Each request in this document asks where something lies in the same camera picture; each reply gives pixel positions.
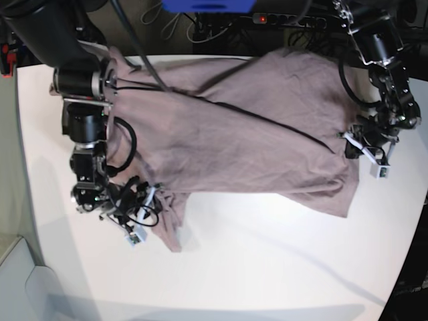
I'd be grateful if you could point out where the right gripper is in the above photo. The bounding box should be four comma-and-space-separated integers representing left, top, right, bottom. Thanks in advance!
98, 177, 162, 234

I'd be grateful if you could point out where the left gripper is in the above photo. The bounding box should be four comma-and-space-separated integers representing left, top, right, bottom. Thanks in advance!
337, 124, 399, 164

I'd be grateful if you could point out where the mauve t-shirt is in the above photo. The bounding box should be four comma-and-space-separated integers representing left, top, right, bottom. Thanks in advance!
101, 48, 358, 252

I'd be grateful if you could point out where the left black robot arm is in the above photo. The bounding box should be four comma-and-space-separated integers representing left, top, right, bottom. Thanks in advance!
333, 1, 421, 165

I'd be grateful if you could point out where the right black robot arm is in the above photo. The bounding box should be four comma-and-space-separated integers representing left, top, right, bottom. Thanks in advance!
1, 1, 161, 240

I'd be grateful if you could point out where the white side table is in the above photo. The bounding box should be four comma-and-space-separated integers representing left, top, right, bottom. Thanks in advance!
1, 237, 62, 320

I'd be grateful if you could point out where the grey power strip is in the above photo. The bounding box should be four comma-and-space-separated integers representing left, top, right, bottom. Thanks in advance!
251, 13, 327, 29

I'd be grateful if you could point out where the blue box at top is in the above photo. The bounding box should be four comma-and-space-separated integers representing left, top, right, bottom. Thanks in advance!
162, 0, 255, 13

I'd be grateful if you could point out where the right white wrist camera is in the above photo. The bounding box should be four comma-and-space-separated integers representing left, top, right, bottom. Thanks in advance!
125, 228, 148, 247

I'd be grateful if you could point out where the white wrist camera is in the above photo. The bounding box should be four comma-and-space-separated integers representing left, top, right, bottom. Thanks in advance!
125, 228, 148, 247
370, 163, 390, 179

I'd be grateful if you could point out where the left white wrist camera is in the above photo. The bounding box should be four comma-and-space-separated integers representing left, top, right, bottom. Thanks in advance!
370, 163, 390, 179

